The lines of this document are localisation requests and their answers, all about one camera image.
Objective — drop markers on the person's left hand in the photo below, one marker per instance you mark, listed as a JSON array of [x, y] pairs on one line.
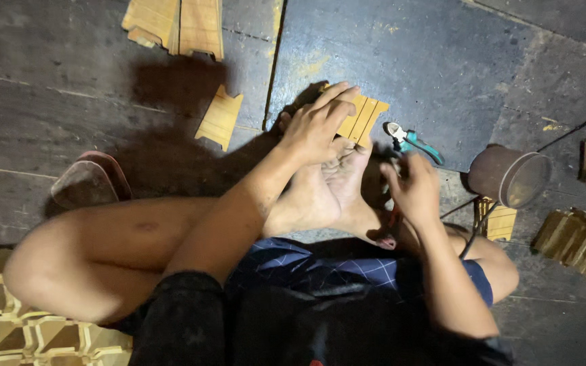
[[313, 132]]

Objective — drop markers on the person's right hand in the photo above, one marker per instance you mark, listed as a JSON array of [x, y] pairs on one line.
[[417, 195]]

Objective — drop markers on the person's right fingers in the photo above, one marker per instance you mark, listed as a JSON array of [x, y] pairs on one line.
[[406, 165]]

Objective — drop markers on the person's left fingers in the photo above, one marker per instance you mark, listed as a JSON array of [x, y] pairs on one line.
[[336, 99]]

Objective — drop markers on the grooved yellow wooden piece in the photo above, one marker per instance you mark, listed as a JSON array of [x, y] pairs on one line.
[[367, 119], [501, 221], [201, 25], [220, 119], [151, 20]]

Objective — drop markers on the person's left foot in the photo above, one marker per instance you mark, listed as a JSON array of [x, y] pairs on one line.
[[346, 178]]

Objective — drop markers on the person's foot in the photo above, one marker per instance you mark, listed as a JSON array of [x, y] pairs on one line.
[[346, 178], [303, 203]]

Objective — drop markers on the brown round tin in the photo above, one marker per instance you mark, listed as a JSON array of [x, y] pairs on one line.
[[501, 175]]

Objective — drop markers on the person's right foot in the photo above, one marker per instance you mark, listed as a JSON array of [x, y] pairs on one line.
[[303, 203]]

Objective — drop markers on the blue checked shorts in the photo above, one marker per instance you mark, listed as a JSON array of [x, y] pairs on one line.
[[323, 267]]

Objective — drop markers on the person's right leg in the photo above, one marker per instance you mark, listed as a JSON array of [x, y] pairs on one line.
[[496, 269]]

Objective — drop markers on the person's leg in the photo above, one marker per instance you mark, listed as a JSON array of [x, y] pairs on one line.
[[496, 269], [99, 254]]

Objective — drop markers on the long stack of wooden pieces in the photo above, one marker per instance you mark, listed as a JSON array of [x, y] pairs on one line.
[[578, 244]]

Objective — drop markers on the black shirt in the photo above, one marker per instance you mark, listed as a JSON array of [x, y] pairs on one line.
[[283, 330]]

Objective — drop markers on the brown sandal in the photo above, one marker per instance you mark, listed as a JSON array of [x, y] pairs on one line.
[[89, 180]]

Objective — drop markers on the person's left leg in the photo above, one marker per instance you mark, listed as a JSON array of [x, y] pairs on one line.
[[99, 254]]

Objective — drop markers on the pile of cream wooden pieces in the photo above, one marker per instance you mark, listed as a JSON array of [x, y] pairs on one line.
[[28, 335]]

